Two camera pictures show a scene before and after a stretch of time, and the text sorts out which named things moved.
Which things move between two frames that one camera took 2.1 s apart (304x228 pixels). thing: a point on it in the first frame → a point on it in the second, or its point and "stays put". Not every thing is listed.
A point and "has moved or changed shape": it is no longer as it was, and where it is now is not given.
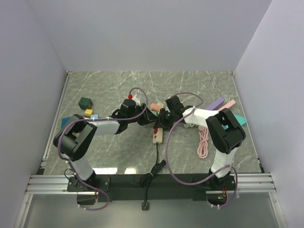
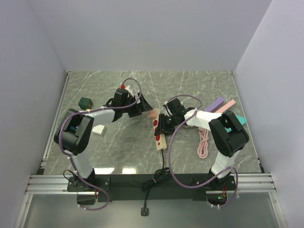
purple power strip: [216, 104] stays put
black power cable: [145, 181] → [159, 175]
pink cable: [203, 149] stays put
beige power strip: [157, 133] has moved or changed shape
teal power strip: [241, 119] stays put
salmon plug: [154, 107] has moved or changed shape
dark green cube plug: [85, 103] stays put
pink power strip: [228, 105] stays put
